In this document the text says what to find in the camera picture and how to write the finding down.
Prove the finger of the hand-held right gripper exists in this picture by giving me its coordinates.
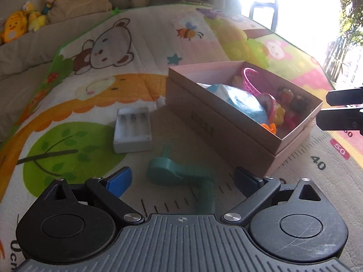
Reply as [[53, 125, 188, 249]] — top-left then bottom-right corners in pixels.
[[326, 87, 363, 106], [316, 106, 363, 136]]

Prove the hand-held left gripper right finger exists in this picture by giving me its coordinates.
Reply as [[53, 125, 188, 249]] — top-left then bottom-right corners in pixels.
[[223, 167, 324, 227]]

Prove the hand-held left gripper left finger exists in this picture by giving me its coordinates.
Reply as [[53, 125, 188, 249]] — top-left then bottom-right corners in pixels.
[[42, 167, 146, 227]]

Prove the teal plastic toy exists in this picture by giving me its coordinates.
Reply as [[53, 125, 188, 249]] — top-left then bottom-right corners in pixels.
[[146, 144, 216, 213]]

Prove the pink cardboard box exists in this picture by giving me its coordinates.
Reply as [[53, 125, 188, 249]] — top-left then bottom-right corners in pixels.
[[166, 60, 324, 178]]

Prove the pink toy net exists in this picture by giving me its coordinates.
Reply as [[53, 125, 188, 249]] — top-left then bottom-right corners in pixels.
[[242, 67, 273, 98]]

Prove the brown toy figure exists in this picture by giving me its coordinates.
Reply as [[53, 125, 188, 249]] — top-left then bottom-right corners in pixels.
[[276, 87, 294, 106], [289, 95, 310, 117]]

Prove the white battery charger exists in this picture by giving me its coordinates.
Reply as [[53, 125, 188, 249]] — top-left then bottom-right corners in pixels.
[[113, 107, 153, 154]]

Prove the yellow flower toy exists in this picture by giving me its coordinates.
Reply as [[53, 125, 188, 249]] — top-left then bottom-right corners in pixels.
[[269, 105, 285, 126]]

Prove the light blue round toy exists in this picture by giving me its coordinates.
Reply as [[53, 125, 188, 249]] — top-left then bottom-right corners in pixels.
[[205, 83, 270, 126]]

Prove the printed cartoon play mat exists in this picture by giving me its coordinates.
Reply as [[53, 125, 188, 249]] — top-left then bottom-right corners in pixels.
[[0, 1, 363, 272]]

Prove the small yellow plush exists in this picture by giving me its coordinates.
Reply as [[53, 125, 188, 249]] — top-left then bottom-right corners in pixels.
[[27, 10, 47, 32]]

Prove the beige pillow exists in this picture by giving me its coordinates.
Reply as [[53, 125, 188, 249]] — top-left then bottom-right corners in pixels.
[[47, 0, 113, 24]]

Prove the yellow duck plush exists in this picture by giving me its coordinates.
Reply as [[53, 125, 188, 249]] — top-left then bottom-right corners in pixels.
[[0, 11, 28, 44]]

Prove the small doll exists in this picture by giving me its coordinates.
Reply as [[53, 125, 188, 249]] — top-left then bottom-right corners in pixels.
[[42, 0, 58, 15]]

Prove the pink plastic ring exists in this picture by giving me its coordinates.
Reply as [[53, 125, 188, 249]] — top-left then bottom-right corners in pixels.
[[259, 93, 277, 119]]

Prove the black metal frame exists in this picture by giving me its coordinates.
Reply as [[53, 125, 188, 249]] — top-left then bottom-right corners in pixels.
[[248, 1, 279, 32]]

